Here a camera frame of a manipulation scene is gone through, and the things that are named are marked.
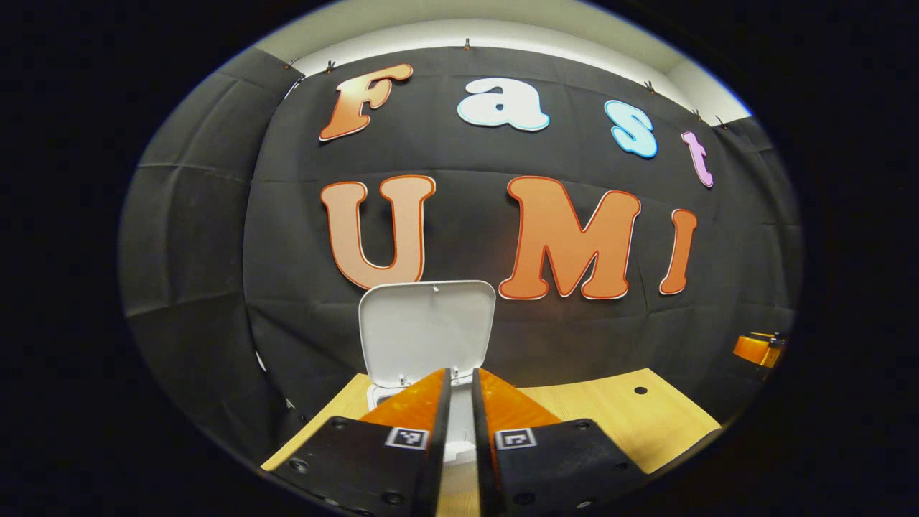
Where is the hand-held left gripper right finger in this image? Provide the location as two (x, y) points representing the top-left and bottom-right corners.
(470, 368), (651, 517)

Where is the wooden desktop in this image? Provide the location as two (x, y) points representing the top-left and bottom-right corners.
(260, 368), (722, 517)

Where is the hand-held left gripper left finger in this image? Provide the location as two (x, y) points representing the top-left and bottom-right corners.
(269, 368), (453, 517)

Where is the black backdrop cloth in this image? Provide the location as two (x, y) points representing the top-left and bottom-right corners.
(118, 45), (803, 467)

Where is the white desktop garbage bin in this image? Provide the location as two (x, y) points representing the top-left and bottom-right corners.
(358, 280), (498, 467)

